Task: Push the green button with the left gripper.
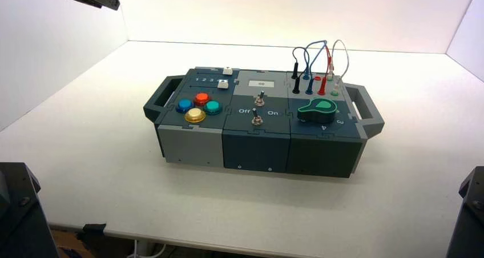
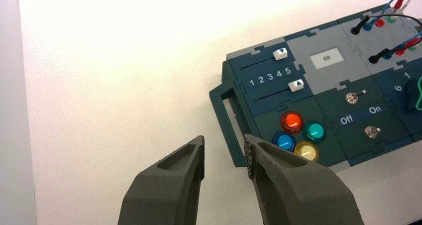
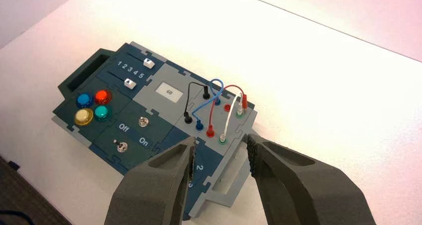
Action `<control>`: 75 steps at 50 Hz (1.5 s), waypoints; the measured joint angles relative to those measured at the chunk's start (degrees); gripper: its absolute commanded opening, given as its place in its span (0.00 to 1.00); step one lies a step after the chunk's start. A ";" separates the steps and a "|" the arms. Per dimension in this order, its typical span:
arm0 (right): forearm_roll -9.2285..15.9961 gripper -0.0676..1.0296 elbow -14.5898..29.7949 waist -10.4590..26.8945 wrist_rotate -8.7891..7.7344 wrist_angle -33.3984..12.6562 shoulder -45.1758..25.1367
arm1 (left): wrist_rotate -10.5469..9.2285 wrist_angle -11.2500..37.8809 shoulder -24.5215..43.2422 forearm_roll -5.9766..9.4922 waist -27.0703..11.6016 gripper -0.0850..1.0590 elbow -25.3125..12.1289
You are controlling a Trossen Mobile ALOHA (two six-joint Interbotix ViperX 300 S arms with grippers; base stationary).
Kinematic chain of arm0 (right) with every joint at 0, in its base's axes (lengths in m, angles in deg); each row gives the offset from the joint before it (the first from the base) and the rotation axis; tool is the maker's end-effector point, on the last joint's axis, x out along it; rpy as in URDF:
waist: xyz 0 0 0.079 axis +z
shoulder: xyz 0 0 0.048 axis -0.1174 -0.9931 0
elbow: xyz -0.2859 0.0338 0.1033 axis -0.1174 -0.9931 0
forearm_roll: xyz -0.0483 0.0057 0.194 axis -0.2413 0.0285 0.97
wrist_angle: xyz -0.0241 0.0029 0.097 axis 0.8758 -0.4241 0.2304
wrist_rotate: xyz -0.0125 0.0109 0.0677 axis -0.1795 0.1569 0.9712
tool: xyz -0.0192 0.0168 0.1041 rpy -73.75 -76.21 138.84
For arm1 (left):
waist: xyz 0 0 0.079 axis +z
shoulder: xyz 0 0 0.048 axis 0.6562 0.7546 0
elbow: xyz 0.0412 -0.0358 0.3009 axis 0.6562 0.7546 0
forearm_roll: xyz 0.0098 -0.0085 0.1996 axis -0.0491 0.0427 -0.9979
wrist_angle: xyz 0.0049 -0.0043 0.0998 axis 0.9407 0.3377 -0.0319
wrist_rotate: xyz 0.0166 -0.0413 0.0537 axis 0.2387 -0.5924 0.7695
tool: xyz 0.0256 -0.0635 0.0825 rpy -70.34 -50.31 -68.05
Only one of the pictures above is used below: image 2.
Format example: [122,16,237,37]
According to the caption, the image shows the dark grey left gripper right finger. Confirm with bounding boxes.
[244,134,364,225]

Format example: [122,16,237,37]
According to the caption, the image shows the black and green rotary knob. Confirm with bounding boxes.
[405,76,422,112]

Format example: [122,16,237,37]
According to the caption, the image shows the red banana plug cable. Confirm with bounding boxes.
[393,0,422,57]

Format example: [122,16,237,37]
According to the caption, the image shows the blue round push button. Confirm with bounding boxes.
[271,131,296,152]

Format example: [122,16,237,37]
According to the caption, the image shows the blue banana plug cable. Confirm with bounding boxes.
[363,0,422,60]

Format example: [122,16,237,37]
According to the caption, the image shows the small grey number display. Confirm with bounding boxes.
[310,47,345,70]

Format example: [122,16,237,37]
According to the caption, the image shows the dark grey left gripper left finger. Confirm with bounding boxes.
[117,135,206,225]

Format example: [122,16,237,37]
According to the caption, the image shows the green round push button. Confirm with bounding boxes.
[302,121,327,144]

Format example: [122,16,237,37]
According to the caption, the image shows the white banana plug cable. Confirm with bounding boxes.
[394,0,422,20]

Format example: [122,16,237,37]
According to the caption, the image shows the black banana plug cable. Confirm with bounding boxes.
[350,13,422,65]

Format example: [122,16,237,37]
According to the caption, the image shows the yellow round push button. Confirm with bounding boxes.
[294,141,320,162]

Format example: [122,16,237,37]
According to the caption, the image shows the teal and grey control box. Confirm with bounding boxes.
[209,4,422,168]

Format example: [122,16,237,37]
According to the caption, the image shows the metal toggle switch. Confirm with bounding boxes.
[345,90,367,105]
[364,125,381,139]

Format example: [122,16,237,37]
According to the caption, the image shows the red round push button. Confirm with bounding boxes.
[280,111,304,135]

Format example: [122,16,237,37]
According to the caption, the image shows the white slider knob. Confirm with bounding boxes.
[273,47,289,61]
[288,79,305,93]

